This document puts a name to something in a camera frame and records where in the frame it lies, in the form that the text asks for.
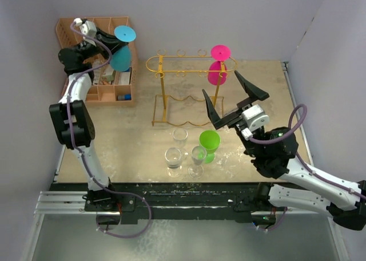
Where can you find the clear wine glass front right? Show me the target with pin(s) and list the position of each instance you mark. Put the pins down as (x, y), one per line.
(198, 155)

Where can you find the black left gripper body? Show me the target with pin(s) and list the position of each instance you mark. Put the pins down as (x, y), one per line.
(87, 50)

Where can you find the green white small box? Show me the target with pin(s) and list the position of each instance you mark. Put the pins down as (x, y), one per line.
(108, 74)

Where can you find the blue plastic wine glass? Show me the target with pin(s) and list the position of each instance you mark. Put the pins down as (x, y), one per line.
(122, 58)

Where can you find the clear wine glass rear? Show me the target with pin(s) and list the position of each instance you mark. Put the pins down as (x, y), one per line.
(180, 136)

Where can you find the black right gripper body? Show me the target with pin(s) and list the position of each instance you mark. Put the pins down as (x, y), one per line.
(235, 118)

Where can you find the clear wine glass front left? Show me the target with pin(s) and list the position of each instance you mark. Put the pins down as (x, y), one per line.
(173, 159)

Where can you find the pink plastic wine glass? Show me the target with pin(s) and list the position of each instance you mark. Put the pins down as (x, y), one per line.
(219, 53)

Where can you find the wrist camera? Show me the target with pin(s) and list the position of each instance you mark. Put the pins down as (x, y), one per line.
(255, 118)
(87, 26)

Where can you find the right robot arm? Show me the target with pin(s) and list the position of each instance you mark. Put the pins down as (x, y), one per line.
(275, 155)

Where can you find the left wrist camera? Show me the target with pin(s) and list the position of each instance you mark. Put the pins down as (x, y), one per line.
(87, 26)

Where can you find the blue grey glue stick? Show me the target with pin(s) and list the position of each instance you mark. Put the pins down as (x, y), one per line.
(124, 97)

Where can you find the clear wine glass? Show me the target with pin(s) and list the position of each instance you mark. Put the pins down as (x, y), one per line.
(180, 136)
(173, 159)
(198, 155)

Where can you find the green plastic wine glass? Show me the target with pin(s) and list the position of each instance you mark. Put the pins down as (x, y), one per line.
(210, 140)

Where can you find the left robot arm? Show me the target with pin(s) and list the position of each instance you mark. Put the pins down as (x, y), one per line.
(71, 120)

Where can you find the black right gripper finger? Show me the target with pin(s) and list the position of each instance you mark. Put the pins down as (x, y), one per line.
(217, 121)
(252, 90)

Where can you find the white box blue cap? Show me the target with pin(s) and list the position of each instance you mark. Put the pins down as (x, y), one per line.
(125, 77)

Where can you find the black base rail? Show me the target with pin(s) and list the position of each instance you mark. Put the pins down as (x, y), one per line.
(239, 202)

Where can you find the peach plastic desk organizer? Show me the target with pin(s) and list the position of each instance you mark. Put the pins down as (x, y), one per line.
(102, 92)

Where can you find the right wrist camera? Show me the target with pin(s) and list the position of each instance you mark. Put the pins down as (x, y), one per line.
(255, 118)

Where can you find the gold wire wine glass rack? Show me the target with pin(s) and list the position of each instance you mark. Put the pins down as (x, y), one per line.
(180, 75)

